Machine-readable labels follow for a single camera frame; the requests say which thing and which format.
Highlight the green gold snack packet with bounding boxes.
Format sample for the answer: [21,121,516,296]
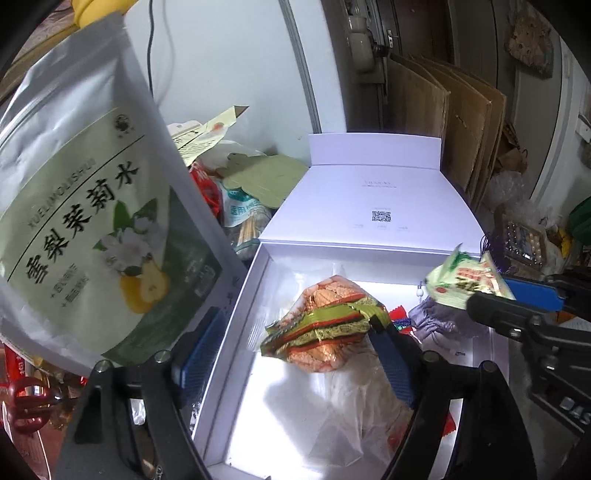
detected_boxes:
[259,275,391,373]

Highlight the yellow plastic pot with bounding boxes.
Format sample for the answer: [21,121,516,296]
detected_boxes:
[71,0,136,28]

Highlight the green shopping bag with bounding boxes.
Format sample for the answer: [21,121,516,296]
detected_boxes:
[567,197,591,245]

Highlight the brown cardboard sheets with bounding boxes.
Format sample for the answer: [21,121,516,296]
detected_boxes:
[384,53,507,210]

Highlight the lavender drawstring pouch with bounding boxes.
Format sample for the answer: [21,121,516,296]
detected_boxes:
[408,297,480,341]

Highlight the black power cable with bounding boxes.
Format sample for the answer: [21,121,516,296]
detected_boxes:
[144,0,157,93]

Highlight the egg carton box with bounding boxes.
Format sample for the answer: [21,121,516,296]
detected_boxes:
[501,217,546,271]

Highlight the white rice cooker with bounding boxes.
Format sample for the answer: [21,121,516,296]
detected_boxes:
[348,15,375,74]

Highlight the light green snack packet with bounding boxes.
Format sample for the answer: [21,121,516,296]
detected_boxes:
[425,245,515,310]

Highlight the lavender open gift box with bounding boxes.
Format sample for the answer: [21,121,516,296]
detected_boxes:
[193,133,509,479]

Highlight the red white snack packet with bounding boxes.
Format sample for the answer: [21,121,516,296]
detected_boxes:
[389,305,456,437]

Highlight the silver pear jasmine tea pouch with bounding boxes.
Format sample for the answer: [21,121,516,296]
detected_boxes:
[1,14,245,376]

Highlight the clear bag with white coil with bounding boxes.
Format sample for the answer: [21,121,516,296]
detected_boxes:
[308,340,413,467]

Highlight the hanging brown patterned bag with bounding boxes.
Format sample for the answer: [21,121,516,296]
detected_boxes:
[505,1,554,79]

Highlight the red handled scissors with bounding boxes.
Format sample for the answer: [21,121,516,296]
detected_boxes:
[7,377,64,435]

